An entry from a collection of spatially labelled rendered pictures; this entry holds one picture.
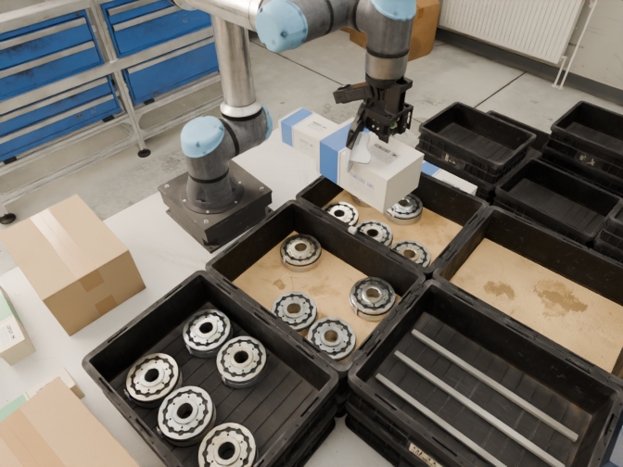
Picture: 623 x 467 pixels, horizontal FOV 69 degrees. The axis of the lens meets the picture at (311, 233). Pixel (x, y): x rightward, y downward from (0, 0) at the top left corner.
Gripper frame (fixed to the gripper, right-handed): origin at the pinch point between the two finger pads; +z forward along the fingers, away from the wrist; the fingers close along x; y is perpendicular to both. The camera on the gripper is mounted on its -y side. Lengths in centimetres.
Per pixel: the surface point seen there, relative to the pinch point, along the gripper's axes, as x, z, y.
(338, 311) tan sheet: -19.4, 27.6, 11.2
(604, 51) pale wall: 286, 81, -30
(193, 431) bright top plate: -59, 25, 12
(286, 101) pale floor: 126, 112, -175
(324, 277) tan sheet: -14.8, 27.7, 1.8
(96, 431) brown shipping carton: -71, 25, -1
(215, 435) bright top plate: -56, 25, 15
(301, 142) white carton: 28, 37, -52
